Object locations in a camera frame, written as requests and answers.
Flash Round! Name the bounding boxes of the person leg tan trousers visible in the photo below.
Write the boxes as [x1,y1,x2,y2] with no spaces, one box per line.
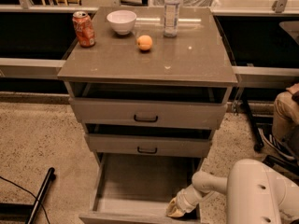
[272,83,299,141]

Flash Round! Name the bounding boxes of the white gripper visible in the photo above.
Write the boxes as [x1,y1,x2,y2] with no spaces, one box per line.
[166,185,215,218]

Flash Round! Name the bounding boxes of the black cable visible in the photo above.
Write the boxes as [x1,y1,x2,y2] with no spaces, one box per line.
[0,175,51,224]

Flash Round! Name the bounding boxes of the black white sneaker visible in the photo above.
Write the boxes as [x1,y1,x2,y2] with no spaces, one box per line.
[259,128,294,161]

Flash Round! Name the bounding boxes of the orange fruit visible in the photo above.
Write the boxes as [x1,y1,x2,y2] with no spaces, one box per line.
[137,35,152,51]

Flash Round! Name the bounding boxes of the grey drawer cabinet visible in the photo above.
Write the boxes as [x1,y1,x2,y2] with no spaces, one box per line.
[57,6,238,173]

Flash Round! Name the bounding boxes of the black stand leg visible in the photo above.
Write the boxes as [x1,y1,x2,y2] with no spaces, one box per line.
[0,167,56,224]

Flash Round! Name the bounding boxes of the grey top drawer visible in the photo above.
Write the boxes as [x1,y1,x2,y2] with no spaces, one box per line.
[66,82,231,130]

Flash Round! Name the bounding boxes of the white bowl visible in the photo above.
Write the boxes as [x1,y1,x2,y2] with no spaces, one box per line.
[107,10,136,35]

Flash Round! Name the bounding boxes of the grey bottom drawer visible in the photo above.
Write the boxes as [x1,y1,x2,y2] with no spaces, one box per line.
[79,154,201,224]

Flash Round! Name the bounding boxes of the grey middle drawer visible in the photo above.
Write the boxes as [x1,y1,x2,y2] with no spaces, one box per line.
[85,124,214,158]

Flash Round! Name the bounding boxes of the orange soda can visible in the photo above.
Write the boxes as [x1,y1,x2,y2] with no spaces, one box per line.
[72,11,95,48]

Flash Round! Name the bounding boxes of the clear water bottle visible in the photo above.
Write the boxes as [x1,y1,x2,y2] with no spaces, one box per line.
[164,0,180,37]

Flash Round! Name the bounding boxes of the metal railing frame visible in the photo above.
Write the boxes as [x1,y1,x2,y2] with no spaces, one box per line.
[0,0,299,88]

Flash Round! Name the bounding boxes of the grey drawer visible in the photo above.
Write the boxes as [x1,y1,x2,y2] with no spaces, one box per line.
[66,82,231,130]
[85,124,214,158]
[79,154,201,224]

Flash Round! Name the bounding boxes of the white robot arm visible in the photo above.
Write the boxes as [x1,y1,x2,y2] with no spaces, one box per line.
[166,159,299,224]

